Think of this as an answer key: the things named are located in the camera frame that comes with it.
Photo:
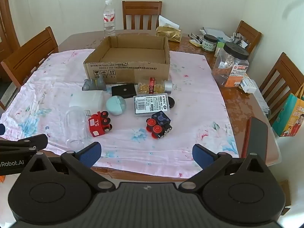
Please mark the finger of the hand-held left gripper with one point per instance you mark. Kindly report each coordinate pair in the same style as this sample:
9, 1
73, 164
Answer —
28, 142
2, 129

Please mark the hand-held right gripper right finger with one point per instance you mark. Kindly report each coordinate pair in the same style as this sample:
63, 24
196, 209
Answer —
201, 155

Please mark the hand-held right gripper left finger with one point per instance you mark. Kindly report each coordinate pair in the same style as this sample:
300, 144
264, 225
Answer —
91, 154

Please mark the clear jar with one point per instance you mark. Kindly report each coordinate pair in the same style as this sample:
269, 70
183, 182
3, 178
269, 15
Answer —
76, 128

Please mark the red toy train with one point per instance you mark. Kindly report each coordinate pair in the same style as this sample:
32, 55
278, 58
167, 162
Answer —
97, 123

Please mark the black toy car red wheels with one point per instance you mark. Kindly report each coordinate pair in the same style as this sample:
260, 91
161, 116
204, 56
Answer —
161, 121

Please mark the teal round case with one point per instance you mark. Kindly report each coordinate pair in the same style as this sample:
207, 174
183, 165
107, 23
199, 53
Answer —
115, 105

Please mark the white plastic container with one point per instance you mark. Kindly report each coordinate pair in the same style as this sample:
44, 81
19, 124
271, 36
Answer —
85, 99

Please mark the case with barcode label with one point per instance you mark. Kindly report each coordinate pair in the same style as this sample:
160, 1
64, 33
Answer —
152, 104

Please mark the cardboard box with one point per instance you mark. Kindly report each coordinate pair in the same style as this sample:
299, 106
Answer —
123, 72

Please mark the pink floral cloth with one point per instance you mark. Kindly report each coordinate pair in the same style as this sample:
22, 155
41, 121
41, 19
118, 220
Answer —
142, 147

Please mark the phone in red case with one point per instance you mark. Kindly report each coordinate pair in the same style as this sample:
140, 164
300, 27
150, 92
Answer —
257, 135

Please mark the small black round object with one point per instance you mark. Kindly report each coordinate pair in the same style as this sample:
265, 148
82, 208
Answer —
173, 103

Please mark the grey elephant toy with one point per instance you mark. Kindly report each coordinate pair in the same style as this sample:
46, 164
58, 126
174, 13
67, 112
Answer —
91, 85

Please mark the black rectangular case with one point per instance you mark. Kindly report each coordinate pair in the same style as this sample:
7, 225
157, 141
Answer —
123, 90

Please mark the wooden slat-back chair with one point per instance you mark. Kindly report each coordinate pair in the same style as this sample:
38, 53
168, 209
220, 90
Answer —
142, 6
28, 52
282, 76
249, 32

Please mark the white medicine box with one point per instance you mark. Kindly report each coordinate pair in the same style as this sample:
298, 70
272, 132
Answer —
248, 85

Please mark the capsule bottle with silver cap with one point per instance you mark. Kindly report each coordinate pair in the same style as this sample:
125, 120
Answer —
152, 85

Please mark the brown cardboard piece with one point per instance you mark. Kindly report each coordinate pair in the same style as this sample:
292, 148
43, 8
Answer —
285, 192

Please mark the colourful shopping bag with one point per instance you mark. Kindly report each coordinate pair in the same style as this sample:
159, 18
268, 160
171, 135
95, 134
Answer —
287, 116

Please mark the large jar with black lid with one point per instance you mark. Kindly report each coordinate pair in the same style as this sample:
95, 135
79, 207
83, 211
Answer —
225, 64

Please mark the green lid container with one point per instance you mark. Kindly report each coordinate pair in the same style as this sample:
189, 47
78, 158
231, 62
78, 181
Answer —
219, 49

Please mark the small jar with black lid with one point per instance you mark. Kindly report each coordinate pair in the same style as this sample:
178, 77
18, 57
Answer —
209, 44

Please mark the yellow notepad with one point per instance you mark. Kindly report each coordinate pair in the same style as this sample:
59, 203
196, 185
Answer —
196, 42

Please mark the pile of pens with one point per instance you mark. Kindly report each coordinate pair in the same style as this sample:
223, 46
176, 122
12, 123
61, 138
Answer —
196, 37

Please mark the cluttered pen holder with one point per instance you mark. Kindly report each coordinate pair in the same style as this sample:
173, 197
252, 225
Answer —
239, 39

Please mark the stack of white papers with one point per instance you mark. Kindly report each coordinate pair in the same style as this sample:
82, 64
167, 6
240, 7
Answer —
213, 31

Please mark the gold tissue pack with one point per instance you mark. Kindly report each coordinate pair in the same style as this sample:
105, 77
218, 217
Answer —
168, 32

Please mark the clear plastic water bottle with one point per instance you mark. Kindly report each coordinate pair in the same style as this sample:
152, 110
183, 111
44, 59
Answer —
109, 19

